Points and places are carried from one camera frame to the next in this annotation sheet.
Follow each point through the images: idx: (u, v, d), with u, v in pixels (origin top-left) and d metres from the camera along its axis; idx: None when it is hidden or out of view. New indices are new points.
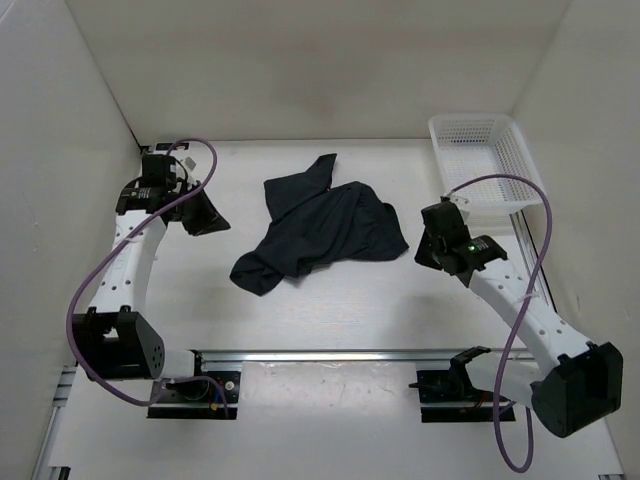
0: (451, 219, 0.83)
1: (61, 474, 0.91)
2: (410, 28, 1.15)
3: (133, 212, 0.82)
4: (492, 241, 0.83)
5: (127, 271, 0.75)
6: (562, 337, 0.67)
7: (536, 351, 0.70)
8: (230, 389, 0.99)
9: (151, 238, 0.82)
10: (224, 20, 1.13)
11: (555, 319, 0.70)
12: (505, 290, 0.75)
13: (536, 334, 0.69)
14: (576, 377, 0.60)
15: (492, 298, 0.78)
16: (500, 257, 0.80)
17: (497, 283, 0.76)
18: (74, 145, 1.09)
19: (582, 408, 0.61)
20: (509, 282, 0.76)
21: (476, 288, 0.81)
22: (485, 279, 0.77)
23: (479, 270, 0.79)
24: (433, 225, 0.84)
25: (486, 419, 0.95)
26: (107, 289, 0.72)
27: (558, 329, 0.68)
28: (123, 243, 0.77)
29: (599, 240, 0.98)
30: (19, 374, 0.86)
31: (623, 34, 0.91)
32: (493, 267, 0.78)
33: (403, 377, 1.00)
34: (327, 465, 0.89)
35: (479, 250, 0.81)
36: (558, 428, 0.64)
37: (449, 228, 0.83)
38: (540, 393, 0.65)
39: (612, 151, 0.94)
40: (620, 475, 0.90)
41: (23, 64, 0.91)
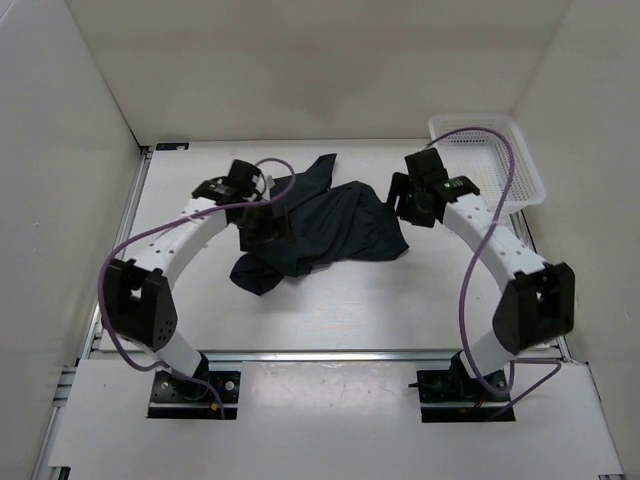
0: (431, 162, 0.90)
1: (61, 474, 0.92)
2: (409, 29, 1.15)
3: (203, 199, 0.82)
4: (466, 180, 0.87)
5: (175, 243, 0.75)
6: (520, 256, 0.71)
7: (497, 272, 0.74)
8: (230, 389, 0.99)
9: (210, 226, 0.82)
10: (224, 21, 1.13)
11: (516, 242, 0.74)
12: (473, 219, 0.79)
13: (497, 254, 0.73)
14: (530, 291, 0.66)
15: (462, 228, 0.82)
16: (473, 193, 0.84)
17: (467, 213, 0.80)
18: (74, 145, 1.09)
19: (534, 322, 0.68)
20: (478, 213, 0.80)
21: (448, 220, 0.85)
22: (456, 210, 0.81)
23: (450, 203, 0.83)
24: (415, 169, 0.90)
25: (486, 419, 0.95)
26: (151, 250, 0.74)
27: (517, 251, 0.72)
28: (183, 219, 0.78)
29: (599, 240, 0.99)
30: (20, 374, 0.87)
31: (623, 34, 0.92)
32: (465, 200, 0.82)
33: (403, 377, 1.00)
34: (328, 466, 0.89)
35: (454, 187, 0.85)
36: (513, 344, 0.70)
37: (427, 169, 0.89)
38: (500, 312, 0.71)
39: (612, 151, 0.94)
40: (620, 475, 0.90)
41: (23, 65, 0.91)
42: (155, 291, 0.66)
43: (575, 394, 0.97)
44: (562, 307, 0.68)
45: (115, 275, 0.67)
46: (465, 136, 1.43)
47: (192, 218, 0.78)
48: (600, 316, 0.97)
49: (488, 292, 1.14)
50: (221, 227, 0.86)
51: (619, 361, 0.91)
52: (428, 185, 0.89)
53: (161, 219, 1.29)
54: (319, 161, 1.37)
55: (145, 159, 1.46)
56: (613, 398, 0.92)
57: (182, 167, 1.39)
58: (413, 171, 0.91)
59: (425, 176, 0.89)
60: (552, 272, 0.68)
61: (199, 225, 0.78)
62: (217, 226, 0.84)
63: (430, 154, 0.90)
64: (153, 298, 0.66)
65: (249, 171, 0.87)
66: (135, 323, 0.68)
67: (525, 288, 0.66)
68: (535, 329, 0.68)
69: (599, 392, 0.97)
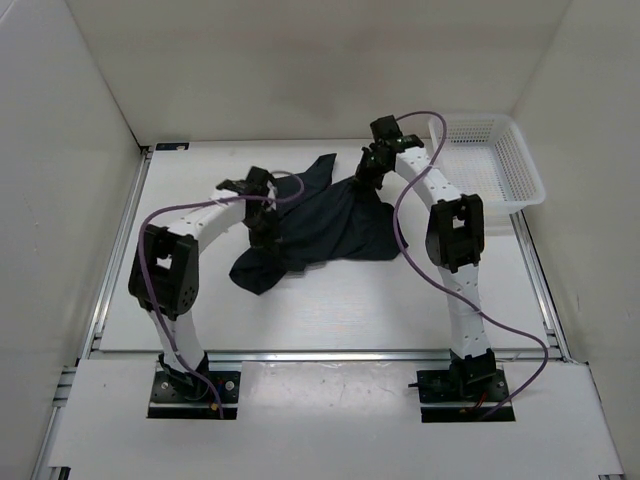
0: (389, 124, 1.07)
1: (61, 473, 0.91)
2: (409, 30, 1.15)
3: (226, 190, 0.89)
4: (416, 137, 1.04)
5: (205, 218, 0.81)
6: (445, 189, 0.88)
7: (427, 201, 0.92)
8: (230, 389, 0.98)
9: (233, 212, 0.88)
10: (224, 21, 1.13)
11: (444, 180, 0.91)
12: (415, 165, 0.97)
13: (428, 188, 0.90)
14: (446, 211, 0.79)
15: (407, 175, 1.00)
16: (417, 146, 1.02)
17: (410, 161, 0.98)
18: (75, 145, 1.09)
19: (452, 240, 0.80)
20: (419, 160, 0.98)
21: (398, 169, 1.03)
22: (404, 159, 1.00)
23: (399, 153, 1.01)
24: (375, 128, 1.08)
25: (476, 419, 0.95)
26: (182, 222, 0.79)
27: (444, 186, 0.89)
28: (210, 202, 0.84)
29: (598, 241, 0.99)
30: (20, 374, 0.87)
31: (624, 36, 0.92)
32: (411, 151, 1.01)
33: (403, 376, 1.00)
34: (328, 465, 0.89)
35: (404, 141, 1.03)
36: (439, 259, 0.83)
37: (385, 129, 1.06)
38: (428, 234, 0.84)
39: (612, 152, 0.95)
40: (620, 475, 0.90)
41: (25, 66, 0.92)
42: (186, 253, 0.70)
43: (575, 394, 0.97)
44: (476, 229, 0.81)
45: (152, 239, 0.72)
46: (465, 136, 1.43)
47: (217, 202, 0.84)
48: (600, 316, 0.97)
49: (487, 290, 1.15)
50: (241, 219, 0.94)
51: (618, 362, 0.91)
52: (385, 139, 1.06)
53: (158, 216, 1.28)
54: (318, 161, 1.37)
55: (145, 159, 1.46)
56: (613, 398, 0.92)
57: (181, 167, 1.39)
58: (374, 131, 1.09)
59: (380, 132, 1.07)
60: (466, 201, 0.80)
61: (225, 208, 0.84)
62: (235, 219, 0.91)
63: (391, 118, 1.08)
64: (183, 261, 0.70)
65: (265, 177, 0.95)
66: (163, 292, 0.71)
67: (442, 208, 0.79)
68: (455, 246, 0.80)
69: (598, 391, 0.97)
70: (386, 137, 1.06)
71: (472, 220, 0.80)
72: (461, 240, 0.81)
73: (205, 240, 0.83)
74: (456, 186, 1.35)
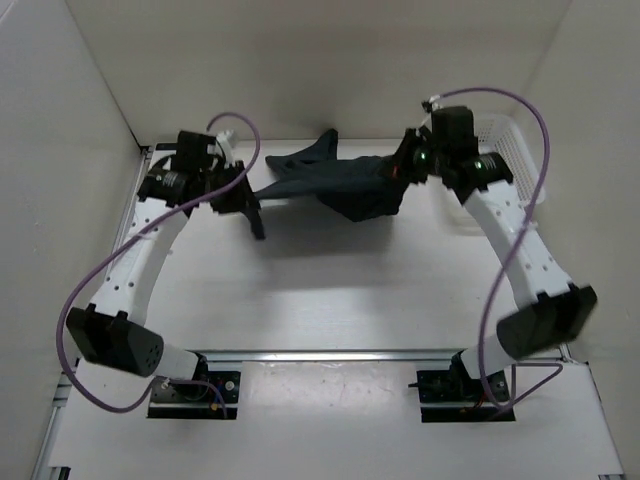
0: (464, 126, 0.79)
1: (61, 473, 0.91)
2: (409, 29, 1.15)
3: (153, 200, 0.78)
4: (499, 160, 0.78)
5: (132, 272, 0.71)
6: (546, 274, 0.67)
7: (517, 284, 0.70)
8: (230, 389, 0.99)
9: (167, 233, 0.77)
10: (224, 21, 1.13)
11: (543, 255, 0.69)
12: (503, 217, 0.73)
13: (521, 267, 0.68)
14: (551, 311, 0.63)
15: (485, 223, 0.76)
16: (505, 180, 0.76)
17: (496, 209, 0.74)
18: (75, 145, 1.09)
19: (542, 339, 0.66)
20: (508, 209, 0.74)
21: (469, 208, 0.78)
22: (484, 203, 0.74)
23: (478, 191, 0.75)
24: (440, 130, 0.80)
25: (476, 420, 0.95)
26: (111, 287, 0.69)
27: (544, 265, 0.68)
28: (134, 238, 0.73)
29: (599, 241, 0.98)
30: (20, 375, 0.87)
31: (625, 35, 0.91)
32: (496, 191, 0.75)
33: (403, 377, 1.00)
34: (328, 465, 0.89)
35: (486, 167, 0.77)
36: (515, 349, 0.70)
37: (457, 137, 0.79)
38: (507, 318, 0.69)
39: (612, 152, 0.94)
40: (620, 475, 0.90)
41: (25, 66, 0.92)
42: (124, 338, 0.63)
43: (574, 394, 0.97)
44: (574, 326, 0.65)
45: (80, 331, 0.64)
46: None
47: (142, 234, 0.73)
48: (600, 316, 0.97)
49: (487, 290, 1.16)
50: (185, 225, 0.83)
51: (619, 362, 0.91)
52: (453, 151, 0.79)
53: None
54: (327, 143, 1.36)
55: (145, 158, 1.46)
56: (614, 398, 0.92)
57: None
58: (439, 127, 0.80)
59: (450, 139, 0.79)
60: (575, 297, 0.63)
61: (152, 242, 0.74)
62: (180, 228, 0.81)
63: (468, 115, 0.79)
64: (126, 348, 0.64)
65: (201, 144, 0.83)
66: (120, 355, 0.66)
67: (544, 310, 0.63)
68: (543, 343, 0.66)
69: (599, 391, 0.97)
70: (455, 153, 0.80)
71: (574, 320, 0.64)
72: (553, 337, 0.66)
73: (149, 286, 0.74)
74: None
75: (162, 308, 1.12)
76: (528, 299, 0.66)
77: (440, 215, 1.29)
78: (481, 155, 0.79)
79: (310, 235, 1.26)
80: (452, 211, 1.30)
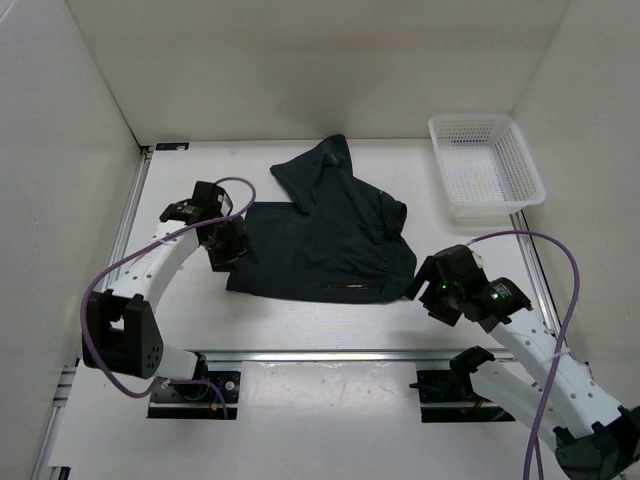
0: (465, 264, 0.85)
1: (61, 474, 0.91)
2: (409, 29, 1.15)
3: (174, 222, 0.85)
4: (512, 284, 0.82)
5: (152, 266, 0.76)
6: (593, 401, 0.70)
7: (565, 411, 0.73)
8: (230, 389, 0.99)
9: (183, 246, 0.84)
10: (225, 22, 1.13)
11: (583, 380, 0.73)
12: (533, 346, 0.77)
13: (569, 398, 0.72)
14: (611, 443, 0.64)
15: (516, 351, 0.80)
16: (525, 305, 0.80)
17: (525, 339, 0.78)
18: (75, 144, 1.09)
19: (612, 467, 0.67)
20: (536, 337, 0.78)
21: (498, 337, 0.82)
22: (512, 335, 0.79)
23: (504, 323, 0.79)
24: (447, 270, 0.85)
25: (475, 420, 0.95)
26: (129, 278, 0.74)
27: (588, 392, 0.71)
28: (156, 243, 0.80)
29: (599, 241, 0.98)
30: (20, 376, 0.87)
31: (626, 35, 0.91)
32: (520, 321, 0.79)
33: (404, 377, 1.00)
34: (328, 465, 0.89)
35: (502, 296, 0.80)
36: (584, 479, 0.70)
37: (465, 270, 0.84)
38: (569, 451, 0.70)
39: (613, 153, 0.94)
40: (620, 475, 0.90)
41: (25, 65, 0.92)
42: (136, 315, 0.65)
43: None
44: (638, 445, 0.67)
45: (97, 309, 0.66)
46: (465, 136, 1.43)
47: (164, 241, 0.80)
48: (600, 317, 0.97)
49: None
50: (190, 248, 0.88)
51: (618, 362, 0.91)
52: (468, 290, 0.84)
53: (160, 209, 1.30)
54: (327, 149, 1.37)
55: (145, 158, 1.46)
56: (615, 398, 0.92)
57: (181, 168, 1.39)
58: (445, 274, 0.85)
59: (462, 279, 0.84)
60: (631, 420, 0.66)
61: (172, 247, 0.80)
62: (188, 250, 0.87)
63: (465, 254, 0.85)
64: (136, 327, 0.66)
65: (214, 190, 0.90)
66: (113, 360, 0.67)
67: (603, 444, 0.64)
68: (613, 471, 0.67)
69: None
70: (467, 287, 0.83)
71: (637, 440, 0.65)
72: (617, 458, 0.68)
73: (159, 288, 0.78)
74: (455, 187, 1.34)
75: (162, 307, 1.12)
76: (584, 429, 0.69)
77: (440, 216, 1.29)
78: (494, 284, 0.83)
79: None
80: (452, 210, 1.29)
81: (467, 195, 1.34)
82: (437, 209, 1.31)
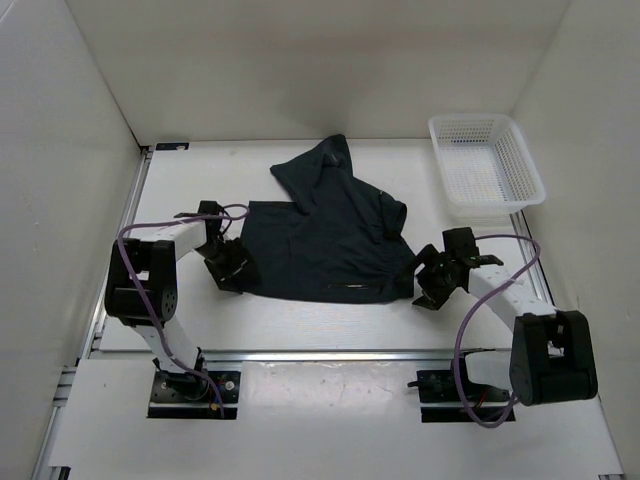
0: (464, 239, 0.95)
1: (61, 473, 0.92)
2: (409, 29, 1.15)
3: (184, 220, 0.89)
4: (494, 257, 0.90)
5: (175, 230, 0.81)
6: (532, 303, 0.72)
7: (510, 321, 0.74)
8: (229, 389, 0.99)
9: (192, 235, 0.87)
10: (224, 22, 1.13)
11: (530, 294, 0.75)
12: (493, 279, 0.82)
13: (510, 302, 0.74)
14: (538, 327, 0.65)
15: (482, 291, 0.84)
16: (496, 264, 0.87)
17: (488, 275, 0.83)
18: (74, 145, 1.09)
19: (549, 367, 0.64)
20: (498, 275, 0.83)
21: (472, 287, 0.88)
22: (479, 274, 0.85)
23: (474, 268, 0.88)
24: (448, 240, 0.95)
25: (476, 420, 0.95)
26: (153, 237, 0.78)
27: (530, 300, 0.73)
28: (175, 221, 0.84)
29: (599, 240, 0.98)
30: (21, 375, 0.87)
31: (626, 35, 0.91)
32: (488, 269, 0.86)
33: (403, 377, 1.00)
34: (327, 465, 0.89)
35: (479, 260, 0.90)
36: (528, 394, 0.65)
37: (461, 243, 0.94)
38: (513, 362, 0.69)
39: (613, 152, 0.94)
40: (620, 475, 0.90)
41: (25, 66, 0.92)
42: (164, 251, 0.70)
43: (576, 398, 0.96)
44: (581, 356, 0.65)
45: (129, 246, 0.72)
46: (465, 135, 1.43)
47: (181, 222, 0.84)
48: (600, 317, 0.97)
49: None
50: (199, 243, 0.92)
51: (618, 361, 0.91)
52: (458, 257, 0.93)
53: (160, 209, 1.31)
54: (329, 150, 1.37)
55: (145, 159, 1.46)
56: (615, 397, 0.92)
57: (181, 168, 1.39)
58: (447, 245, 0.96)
59: (456, 249, 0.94)
60: (564, 317, 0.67)
61: (189, 228, 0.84)
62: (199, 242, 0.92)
63: (466, 232, 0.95)
64: (163, 261, 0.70)
65: (215, 208, 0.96)
66: (125, 302, 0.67)
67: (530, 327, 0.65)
68: (552, 376, 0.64)
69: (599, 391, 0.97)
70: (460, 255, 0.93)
71: (573, 343, 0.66)
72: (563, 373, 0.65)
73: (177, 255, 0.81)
74: (455, 186, 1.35)
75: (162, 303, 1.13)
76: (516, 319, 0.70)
77: (440, 215, 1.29)
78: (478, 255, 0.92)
79: None
80: (452, 210, 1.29)
81: (467, 195, 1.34)
82: (437, 209, 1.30)
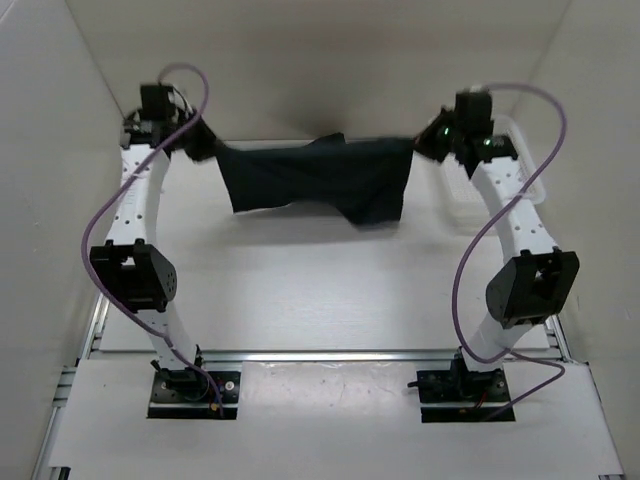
0: (481, 109, 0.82)
1: (61, 474, 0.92)
2: (409, 30, 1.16)
3: (137, 146, 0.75)
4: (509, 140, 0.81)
5: (138, 204, 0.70)
6: (533, 235, 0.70)
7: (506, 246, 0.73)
8: (230, 389, 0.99)
9: (157, 172, 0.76)
10: (224, 22, 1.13)
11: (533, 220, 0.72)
12: (501, 186, 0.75)
13: (511, 229, 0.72)
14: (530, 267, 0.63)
15: (484, 187, 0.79)
16: (510, 156, 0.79)
17: (495, 179, 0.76)
18: (74, 144, 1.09)
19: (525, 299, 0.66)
20: (507, 179, 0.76)
21: (475, 179, 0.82)
22: (487, 172, 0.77)
23: (483, 164, 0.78)
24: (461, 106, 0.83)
25: (477, 420, 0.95)
26: (120, 223, 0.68)
27: (532, 229, 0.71)
28: (130, 179, 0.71)
29: (599, 240, 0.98)
30: (20, 374, 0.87)
31: (625, 35, 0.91)
32: (499, 165, 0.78)
33: (403, 377, 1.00)
34: (327, 465, 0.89)
35: (493, 145, 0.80)
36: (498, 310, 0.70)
37: (474, 114, 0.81)
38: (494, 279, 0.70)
39: (613, 152, 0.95)
40: (620, 475, 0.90)
41: (24, 65, 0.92)
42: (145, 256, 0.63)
43: (576, 398, 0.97)
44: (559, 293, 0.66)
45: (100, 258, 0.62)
46: None
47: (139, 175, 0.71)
48: (600, 316, 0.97)
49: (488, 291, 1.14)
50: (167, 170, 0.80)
51: (618, 361, 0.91)
52: (467, 133, 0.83)
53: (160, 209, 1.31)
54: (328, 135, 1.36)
55: None
56: (615, 397, 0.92)
57: (181, 168, 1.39)
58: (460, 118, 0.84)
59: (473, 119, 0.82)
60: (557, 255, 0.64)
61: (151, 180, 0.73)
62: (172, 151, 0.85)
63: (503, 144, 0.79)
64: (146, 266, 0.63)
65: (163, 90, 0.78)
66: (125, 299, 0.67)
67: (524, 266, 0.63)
68: (525, 303, 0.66)
69: (599, 391, 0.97)
70: (470, 134, 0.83)
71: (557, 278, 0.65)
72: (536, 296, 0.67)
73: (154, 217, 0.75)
74: (455, 187, 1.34)
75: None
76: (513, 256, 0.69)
77: (439, 215, 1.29)
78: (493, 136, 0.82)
79: (310, 235, 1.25)
80: (452, 209, 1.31)
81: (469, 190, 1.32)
82: (436, 209, 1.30)
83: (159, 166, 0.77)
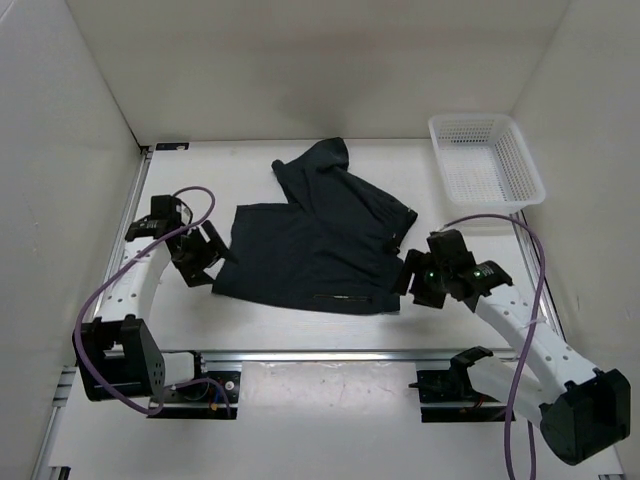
0: (457, 245, 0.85)
1: (61, 474, 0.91)
2: (408, 29, 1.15)
3: (140, 239, 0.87)
4: (496, 266, 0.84)
5: (133, 285, 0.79)
6: (567, 363, 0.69)
7: (540, 374, 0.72)
8: (230, 389, 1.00)
9: (157, 260, 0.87)
10: (224, 22, 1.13)
11: (560, 346, 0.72)
12: (511, 314, 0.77)
13: (542, 360, 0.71)
14: (583, 402, 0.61)
15: (493, 318, 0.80)
16: (505, 283, 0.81)
17: (503, 308, 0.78)
18: (74, 143, 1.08)
19: (590, 434, 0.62)
20: (514, 306, 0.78)
21: (480, 311, 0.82)
22: (490, 303, 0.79)
23: (484, 295, 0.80)
24: (436, 247, 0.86)
25: (478, 419, 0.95)
26: (114, 300, 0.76)
27: (564, 355, 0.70)
28: (131, 261, 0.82)
29: (600, 240, 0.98)
30: (21, 374, 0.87)
31: (626, 34, 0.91)
32: (499, 294, 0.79)
33: (403, 377, 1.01)
34: (327, 465, 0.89)
35: (485, 275, 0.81)
36: (567, 454, 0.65)
37: (453, 252, 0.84)
38: (546, 420, 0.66)
39: (613, 150, 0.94)
40: (620, 475, 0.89)
41: (24, 64, 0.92)
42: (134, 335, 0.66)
43: None
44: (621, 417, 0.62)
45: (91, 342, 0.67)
46: (465, 135, 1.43)
47: (139, 257, 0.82)
48: (600, 316, 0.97)
49: None
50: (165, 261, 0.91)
51: (617, 360, 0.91)
52: (456, 272, 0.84)
53: None
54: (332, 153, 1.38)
55: (145, 158, 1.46)
56: None
57: (181, 167, 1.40)
58: (434, 252, 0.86)
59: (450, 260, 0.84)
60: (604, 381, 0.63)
61: (148, 261, 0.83)
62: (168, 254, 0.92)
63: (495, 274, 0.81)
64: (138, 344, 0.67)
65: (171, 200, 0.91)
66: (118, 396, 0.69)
67: (576, 401, 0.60)
68: (591, 435, 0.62)
69: None
70: (455, 271, 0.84)
71: (614, 404, 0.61)
72: (600, 425, 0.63)
73: (146, 302, 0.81)
74: (456, 187, 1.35)
75: (155, 294, 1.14)
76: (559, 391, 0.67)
77: (439, 215, 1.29)
78: (479, 266, 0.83)
79: None
80: (452, 211, 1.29)
81: (467, 195, 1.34)
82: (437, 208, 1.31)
83: (160, 254, 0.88)
